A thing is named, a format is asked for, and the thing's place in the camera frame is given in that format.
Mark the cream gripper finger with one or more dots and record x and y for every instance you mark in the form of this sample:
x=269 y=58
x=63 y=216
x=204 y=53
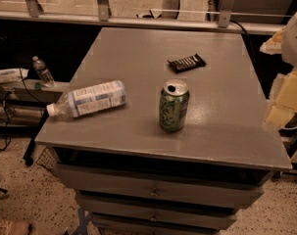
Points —
x=273 y=45
x=282 y=105

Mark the black rxbar chocolate bar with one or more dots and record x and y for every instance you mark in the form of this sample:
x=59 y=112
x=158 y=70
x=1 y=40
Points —
x=187 y=63

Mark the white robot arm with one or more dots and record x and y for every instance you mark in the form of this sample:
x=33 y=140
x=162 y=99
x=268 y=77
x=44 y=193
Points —
x=289 y=43

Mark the green soda can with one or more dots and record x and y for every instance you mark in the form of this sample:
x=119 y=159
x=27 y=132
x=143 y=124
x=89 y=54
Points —
x=174 y=99

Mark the grey drawer cabinet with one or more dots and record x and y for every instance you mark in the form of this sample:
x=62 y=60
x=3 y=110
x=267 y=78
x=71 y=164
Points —
x=130 y=174

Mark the lying plastic water bottle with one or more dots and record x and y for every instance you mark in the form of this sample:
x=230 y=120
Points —
x=89 y=100

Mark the small upright water bottle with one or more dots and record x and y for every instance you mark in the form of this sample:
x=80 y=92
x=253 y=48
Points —
x=43 y=72

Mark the low grey side shelf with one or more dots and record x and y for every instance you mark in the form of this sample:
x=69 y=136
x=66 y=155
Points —
x=28 y=103

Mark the white wipes packet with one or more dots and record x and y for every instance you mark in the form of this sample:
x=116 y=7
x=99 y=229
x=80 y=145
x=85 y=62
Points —
x=12 y=75

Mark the metal window rail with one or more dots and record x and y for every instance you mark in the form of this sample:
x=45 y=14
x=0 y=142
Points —
x=191 y=14

